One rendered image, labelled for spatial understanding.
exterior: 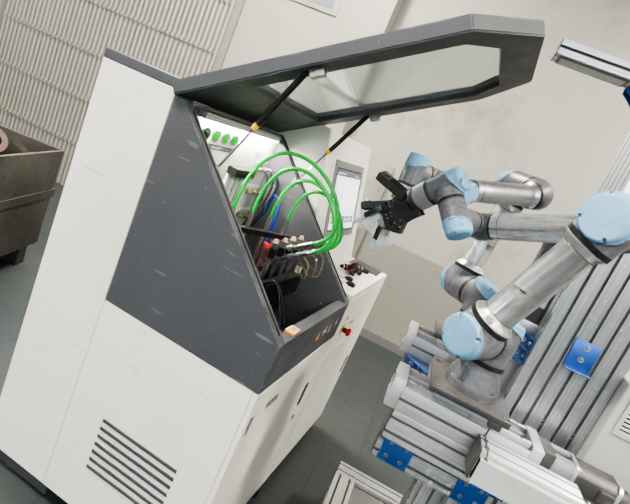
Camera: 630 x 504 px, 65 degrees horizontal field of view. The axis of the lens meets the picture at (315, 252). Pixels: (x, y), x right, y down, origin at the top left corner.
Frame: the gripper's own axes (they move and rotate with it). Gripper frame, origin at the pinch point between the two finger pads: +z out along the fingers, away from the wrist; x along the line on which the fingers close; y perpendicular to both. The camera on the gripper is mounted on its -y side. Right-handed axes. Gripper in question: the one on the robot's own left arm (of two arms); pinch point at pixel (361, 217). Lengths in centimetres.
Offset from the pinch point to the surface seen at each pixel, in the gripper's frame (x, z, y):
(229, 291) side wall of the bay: -40.4, 24.4, 7.0
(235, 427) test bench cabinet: -45, 38, 44
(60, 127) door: 139, 375, -232
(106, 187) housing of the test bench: -49, 50, -37
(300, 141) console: 31, 31, -42
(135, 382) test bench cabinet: -53, 65, 22
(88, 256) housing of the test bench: -53, 65, -20
